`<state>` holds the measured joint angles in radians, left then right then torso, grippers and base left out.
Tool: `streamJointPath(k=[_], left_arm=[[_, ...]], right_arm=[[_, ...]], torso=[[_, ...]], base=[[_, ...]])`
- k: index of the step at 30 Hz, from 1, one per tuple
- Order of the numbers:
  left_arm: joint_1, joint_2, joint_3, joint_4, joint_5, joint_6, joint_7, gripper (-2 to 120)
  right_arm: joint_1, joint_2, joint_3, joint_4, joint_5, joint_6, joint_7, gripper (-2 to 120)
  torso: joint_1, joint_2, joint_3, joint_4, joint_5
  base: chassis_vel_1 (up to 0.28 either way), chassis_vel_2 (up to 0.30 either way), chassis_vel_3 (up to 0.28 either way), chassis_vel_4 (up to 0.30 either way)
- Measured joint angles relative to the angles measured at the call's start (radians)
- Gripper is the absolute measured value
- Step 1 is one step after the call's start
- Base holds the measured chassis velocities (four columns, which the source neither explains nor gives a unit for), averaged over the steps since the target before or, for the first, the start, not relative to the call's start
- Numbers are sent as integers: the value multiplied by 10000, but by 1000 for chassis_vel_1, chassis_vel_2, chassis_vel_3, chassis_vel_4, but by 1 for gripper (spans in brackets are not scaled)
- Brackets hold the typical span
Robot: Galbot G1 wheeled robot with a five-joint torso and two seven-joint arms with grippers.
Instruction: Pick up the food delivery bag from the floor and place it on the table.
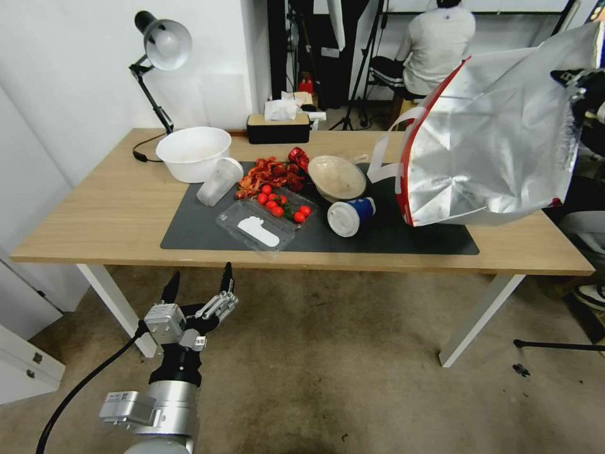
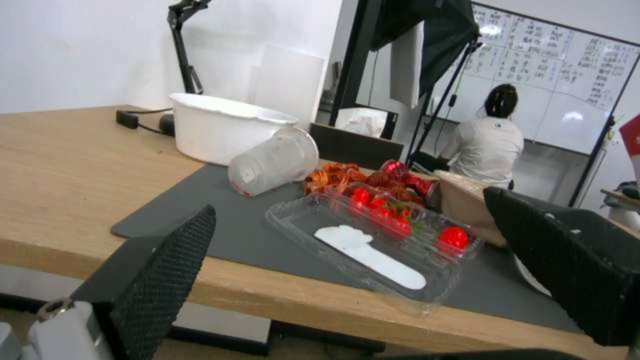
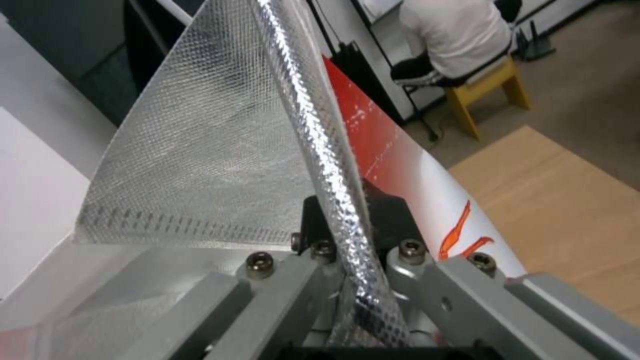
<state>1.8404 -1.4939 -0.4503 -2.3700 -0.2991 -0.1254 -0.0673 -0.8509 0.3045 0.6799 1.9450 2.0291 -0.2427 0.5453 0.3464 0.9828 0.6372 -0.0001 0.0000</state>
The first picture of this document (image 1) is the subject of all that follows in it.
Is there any white tissue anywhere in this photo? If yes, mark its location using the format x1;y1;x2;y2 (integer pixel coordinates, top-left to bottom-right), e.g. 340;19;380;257
263;90;299;122

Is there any person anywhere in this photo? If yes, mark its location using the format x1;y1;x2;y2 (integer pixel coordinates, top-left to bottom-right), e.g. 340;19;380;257
370;0;477;103
559;141;605;313

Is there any silver red food delivery bag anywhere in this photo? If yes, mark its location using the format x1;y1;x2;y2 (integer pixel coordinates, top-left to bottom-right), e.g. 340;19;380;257
368;21;605;230

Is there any clear plastic cup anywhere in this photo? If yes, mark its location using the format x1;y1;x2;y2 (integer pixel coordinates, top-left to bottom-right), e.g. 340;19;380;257
195;157;245;208

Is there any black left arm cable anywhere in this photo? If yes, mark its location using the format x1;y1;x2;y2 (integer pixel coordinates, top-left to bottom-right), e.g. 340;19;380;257
35;320;148;454

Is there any black lamp cable with switch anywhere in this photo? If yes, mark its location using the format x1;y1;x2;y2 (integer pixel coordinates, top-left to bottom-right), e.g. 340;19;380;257
132;131;166;165

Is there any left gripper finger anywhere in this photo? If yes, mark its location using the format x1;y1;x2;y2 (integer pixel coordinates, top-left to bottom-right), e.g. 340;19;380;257
159;271;183;308
195;262;240;328

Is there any black tripod stand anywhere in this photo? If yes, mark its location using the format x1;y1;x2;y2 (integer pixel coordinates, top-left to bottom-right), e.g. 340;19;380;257
328;0;394;133

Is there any red crayfish shell pile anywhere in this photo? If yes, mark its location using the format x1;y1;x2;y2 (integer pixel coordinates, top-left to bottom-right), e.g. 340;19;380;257
234;155;309;202

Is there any large white plastic bowl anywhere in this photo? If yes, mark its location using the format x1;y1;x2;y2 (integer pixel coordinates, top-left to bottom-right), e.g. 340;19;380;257
155;126;233;185

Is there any dark grey desk mat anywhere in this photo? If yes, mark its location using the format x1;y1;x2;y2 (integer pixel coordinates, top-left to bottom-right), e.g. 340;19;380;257
159;160;481;257

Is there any white softbox panel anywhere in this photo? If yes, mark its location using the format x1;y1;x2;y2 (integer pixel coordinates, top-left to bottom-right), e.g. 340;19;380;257
313;0;374;50

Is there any wooden table with white legs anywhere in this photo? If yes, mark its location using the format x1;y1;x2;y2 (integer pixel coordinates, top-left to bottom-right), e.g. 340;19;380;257
9;127;596;370

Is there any white drawer unit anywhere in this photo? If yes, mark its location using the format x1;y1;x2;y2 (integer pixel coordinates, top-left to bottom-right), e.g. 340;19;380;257
0;323;67;407

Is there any film-covered takeaway bowl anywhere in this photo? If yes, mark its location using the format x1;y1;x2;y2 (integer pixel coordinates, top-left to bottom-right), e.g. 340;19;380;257
306;153;375;206

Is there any black stand leg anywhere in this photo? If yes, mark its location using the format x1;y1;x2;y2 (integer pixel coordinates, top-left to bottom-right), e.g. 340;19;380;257
513;338;605;354

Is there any black desk lamp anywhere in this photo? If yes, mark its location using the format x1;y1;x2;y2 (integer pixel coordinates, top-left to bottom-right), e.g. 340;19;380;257
128;10;193;136

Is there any red foil wrapper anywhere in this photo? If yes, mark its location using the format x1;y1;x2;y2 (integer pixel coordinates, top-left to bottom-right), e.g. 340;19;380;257
287;147;313;172

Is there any clear plastic clamshell box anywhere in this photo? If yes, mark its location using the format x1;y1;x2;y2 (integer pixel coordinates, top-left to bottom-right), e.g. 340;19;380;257
215;186;318;260

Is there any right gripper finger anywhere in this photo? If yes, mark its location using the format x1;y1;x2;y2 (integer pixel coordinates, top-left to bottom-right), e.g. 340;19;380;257
568;88;591;145
550;67;592;91

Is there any wooden stool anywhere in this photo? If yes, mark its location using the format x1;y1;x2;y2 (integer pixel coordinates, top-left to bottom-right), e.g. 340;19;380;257
391;92;427;129

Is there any blue paper cup white lid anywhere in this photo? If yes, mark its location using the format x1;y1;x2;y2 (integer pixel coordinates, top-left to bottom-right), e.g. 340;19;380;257
326;195;378;238

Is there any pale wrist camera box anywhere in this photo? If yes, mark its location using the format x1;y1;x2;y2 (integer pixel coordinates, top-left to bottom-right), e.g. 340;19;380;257
143;303;187;352

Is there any white cabinet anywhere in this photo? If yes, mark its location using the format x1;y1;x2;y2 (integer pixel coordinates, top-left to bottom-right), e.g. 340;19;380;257
0;255;91;342

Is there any black tissue box wooden lid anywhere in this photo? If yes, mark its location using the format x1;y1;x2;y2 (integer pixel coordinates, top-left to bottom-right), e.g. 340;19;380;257
246;113;313;146

